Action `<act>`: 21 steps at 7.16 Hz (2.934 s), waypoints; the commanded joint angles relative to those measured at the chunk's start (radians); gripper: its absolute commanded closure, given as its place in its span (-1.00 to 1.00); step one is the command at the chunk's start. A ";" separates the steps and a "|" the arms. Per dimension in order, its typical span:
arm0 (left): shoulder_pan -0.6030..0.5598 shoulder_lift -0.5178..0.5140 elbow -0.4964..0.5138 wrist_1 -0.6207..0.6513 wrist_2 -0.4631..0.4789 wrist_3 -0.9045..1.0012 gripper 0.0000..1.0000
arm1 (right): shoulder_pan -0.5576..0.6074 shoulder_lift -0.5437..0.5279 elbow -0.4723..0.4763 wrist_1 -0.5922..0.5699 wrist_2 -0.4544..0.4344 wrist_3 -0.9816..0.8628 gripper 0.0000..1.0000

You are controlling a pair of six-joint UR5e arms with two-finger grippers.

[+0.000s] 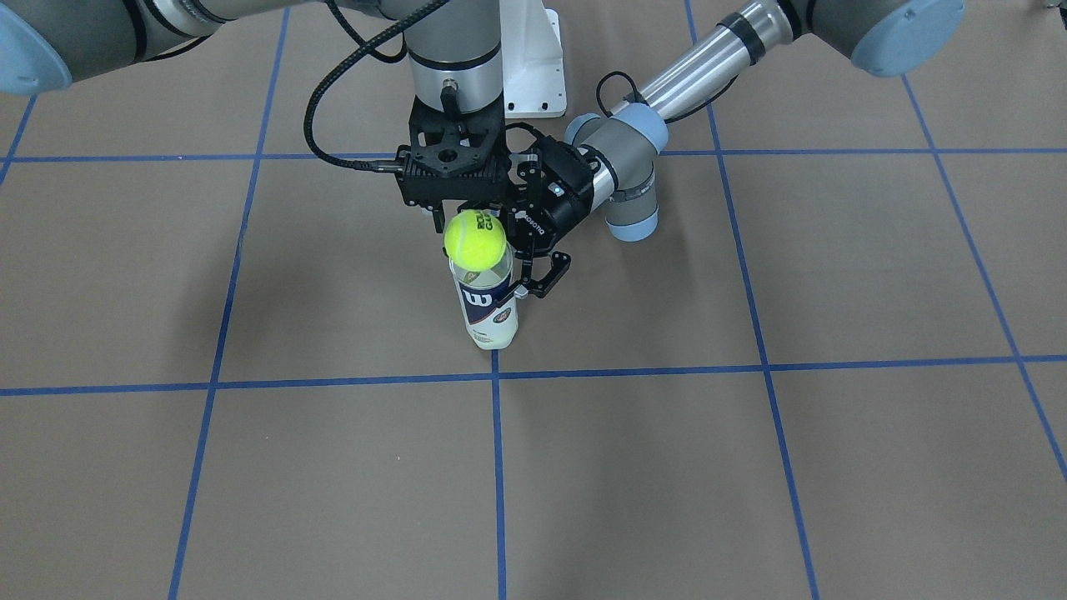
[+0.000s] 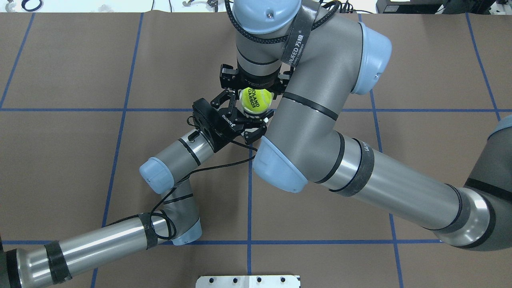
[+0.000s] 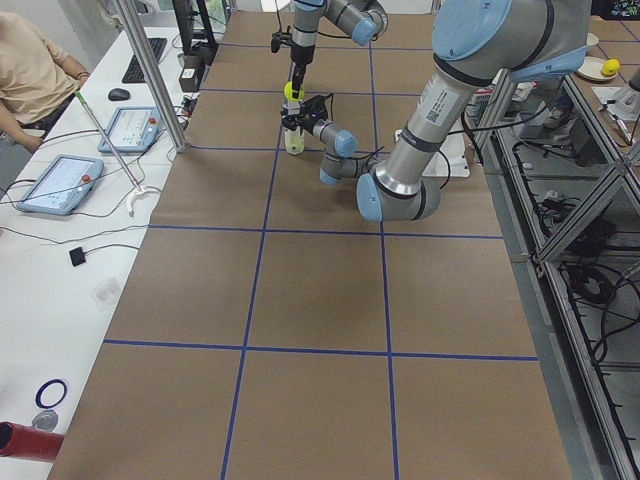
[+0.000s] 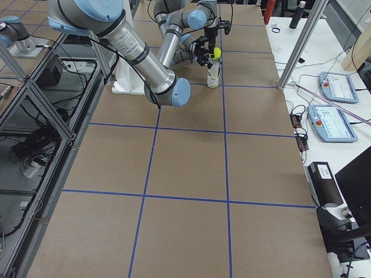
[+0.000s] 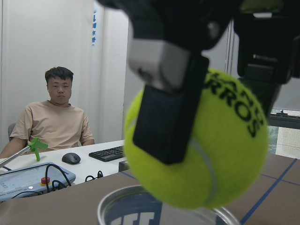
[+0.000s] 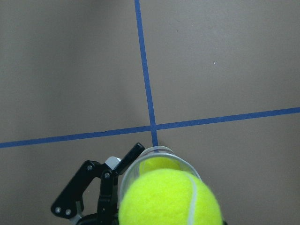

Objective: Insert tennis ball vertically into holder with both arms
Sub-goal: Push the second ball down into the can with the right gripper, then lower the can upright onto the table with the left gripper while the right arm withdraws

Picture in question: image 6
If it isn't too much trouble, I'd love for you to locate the yellow tennis ball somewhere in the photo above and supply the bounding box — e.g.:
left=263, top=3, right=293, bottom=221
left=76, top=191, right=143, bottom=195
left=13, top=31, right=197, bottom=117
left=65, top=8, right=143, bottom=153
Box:
left=119, top=169, right=223, bottom=225
left=139, top=157, right=181, bottom=175

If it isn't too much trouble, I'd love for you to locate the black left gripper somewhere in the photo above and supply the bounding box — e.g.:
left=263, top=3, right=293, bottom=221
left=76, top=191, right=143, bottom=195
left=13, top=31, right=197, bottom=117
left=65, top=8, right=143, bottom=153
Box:
left=51, top=142, right=144, bottom=225

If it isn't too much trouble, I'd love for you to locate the clear tennis ball tube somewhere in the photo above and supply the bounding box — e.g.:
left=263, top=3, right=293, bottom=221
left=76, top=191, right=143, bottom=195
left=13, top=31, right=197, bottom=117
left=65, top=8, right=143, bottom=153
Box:
left=119, top=146, right=200, bottom=202

